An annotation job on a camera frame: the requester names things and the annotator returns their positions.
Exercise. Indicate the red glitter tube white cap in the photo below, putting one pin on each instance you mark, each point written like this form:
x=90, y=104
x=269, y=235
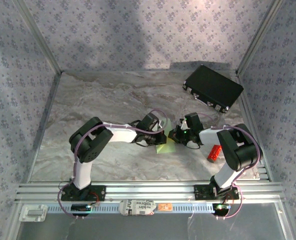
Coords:
x=214, y=153

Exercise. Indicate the aluminium mounting rail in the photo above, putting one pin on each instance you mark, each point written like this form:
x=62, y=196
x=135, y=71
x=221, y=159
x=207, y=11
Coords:
x=148, y=191

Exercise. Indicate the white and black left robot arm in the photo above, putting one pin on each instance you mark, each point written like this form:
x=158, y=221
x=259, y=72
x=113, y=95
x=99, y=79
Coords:
x=120, y=133

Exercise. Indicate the black hard case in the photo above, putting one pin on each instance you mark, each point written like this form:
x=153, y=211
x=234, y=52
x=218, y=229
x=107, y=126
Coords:
x=213, y=85

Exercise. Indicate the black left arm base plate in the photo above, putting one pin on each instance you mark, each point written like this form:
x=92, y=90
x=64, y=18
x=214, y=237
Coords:
x=101, y=196

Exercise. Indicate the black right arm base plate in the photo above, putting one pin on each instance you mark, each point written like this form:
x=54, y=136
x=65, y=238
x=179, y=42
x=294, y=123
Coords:
x=203, y=192

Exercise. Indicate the black left controller board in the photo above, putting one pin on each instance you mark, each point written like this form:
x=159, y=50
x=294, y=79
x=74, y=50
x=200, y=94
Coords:
x=80, y=207

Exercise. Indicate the aluminium table side rail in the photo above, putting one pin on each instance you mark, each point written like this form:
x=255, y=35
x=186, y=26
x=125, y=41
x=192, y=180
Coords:
x=43, y=125
x=249, y=125

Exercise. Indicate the light green paper sheet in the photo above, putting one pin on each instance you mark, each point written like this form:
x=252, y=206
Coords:
x=166, y=148

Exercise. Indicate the black controller board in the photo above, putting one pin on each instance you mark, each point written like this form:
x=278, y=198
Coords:
x=220, y=207
x=80, y=207

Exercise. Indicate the orange sticker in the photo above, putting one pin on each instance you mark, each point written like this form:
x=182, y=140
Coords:
x=165, y=206

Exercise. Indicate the white printed paper roll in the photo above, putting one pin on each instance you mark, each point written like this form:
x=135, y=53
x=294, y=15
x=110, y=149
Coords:
x=138, y=207

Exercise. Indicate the white plastic bracket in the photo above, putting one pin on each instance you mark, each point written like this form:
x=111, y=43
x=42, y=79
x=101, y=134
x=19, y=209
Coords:
x=33, y=213

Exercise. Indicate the aluminium corner post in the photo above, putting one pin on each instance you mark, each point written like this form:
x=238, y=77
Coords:
x=39, y=37
x=258, y=37

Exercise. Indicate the black right controller board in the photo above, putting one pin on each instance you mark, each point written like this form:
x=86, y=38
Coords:
x=220, y=207

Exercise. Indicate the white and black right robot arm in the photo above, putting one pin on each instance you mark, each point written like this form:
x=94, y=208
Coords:
x=209, y=136

